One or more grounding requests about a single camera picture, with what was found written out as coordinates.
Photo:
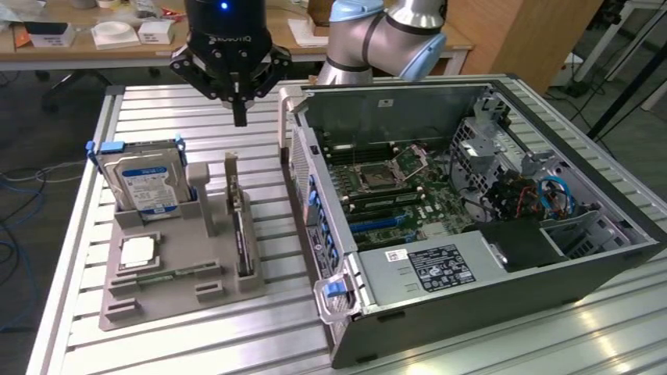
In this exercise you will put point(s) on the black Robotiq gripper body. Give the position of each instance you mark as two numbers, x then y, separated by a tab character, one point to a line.
230	23

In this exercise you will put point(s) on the graphics card with black fan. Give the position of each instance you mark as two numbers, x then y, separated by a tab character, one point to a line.
242	234

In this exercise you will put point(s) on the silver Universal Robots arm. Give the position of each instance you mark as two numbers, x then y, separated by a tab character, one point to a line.
354	51

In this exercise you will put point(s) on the white paper booklet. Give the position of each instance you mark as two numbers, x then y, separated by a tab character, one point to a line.
307	35

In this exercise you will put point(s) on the plain white box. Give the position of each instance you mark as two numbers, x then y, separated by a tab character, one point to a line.
155	33

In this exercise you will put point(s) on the brown cardboard box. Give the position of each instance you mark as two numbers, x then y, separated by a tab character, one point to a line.
318	9

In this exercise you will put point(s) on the white round holder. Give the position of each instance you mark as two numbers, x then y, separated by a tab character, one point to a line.
115	33

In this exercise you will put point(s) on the wooden desk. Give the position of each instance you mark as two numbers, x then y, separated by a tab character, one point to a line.
78	54

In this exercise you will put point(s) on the black office chair base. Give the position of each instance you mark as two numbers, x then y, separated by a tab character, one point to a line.
68	80

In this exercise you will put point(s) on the hard disk in blue caddy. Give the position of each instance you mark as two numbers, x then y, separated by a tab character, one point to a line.
146	183

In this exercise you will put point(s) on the white box with black lid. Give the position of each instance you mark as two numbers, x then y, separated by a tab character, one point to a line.
50	35

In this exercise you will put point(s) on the CPU socket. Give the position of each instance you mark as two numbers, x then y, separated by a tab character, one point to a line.
378	177

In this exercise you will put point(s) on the metal socket cover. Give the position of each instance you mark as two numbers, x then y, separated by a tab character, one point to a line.
411	160

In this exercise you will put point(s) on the black RAM stick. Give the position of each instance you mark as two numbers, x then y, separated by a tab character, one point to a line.
389	199

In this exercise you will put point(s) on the grey plastic parts rack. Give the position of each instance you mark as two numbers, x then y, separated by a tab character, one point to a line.
182	242

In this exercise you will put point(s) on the blue expansion slot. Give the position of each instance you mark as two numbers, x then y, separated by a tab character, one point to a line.
378	226

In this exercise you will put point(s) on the metal disk bay cage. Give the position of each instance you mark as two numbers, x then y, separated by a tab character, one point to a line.
479	156

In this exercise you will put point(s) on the silver CPU chip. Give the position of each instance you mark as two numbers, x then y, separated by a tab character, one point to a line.
138	252

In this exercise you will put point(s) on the wooden cabinet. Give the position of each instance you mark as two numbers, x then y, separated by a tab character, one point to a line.
537	39

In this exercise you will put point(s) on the green RAM stick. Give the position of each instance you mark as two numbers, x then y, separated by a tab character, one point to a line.
156	276

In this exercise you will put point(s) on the grey power supply unit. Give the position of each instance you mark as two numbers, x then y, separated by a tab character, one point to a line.
391	281

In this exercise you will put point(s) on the black stand pole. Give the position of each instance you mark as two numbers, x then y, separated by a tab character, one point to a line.
625	90

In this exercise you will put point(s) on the open black PC case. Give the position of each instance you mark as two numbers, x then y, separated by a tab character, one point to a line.
469	312

